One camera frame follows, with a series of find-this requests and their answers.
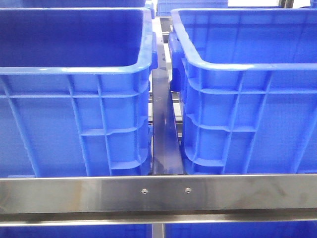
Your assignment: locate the steel centre divider bar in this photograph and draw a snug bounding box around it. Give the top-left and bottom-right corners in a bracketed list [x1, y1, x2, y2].
[152, 40, 184, 175]

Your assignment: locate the large blue crate left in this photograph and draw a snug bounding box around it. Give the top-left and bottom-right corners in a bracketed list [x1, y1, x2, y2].
[0, 8, 158, 178]

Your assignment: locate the large blue crate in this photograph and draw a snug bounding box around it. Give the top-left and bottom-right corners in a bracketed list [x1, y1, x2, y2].
[169, 8, 317, 175]
[0, 8, 158, 178]

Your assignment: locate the large blue crate right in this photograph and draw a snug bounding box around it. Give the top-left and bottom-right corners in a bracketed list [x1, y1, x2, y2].
[169, 8, 317, 175]

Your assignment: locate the blue crate rear right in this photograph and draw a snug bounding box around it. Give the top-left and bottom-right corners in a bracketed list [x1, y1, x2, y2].
[156, 0, 228, 16]

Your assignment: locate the blue crate lower left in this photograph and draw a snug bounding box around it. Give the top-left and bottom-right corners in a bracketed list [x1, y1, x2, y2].
[0, 225, 152, 238]

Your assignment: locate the blue crate rear left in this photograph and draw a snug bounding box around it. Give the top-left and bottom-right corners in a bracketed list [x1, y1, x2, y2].
[15, 0, 155, 19]

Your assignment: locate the blue crate lower right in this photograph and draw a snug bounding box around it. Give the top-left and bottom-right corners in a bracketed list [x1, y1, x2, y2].
[165, 221, 317, 238]

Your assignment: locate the stainless steel front rail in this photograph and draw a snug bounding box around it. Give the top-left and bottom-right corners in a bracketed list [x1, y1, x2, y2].
[0, 174, 317, 226]

